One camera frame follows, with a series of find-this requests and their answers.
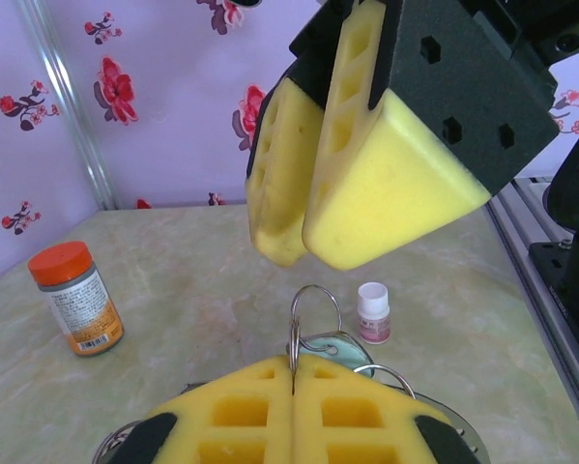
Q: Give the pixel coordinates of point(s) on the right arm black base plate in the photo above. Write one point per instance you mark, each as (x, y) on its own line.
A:
(574, 299)

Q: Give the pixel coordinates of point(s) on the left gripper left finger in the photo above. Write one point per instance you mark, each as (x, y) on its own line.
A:
(279, 411)

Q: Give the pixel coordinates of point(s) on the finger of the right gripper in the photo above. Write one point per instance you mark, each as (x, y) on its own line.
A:
(284, 183)
(405, 193)

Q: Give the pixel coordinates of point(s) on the small white cap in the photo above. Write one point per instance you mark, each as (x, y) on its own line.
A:
(373, 319)

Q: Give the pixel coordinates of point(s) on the orange-capped pill bottle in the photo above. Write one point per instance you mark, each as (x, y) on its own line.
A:
(76, 299)

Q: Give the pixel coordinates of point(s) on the teal tag key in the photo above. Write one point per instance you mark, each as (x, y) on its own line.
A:
(337, 350)

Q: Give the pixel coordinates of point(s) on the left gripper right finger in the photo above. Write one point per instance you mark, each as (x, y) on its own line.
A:
(308, 415)

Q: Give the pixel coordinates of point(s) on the aluminium corner post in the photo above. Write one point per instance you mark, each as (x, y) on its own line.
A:
(66, 96)

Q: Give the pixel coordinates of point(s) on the long aluminium mounting rail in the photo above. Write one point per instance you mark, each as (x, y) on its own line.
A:
(521, 212)

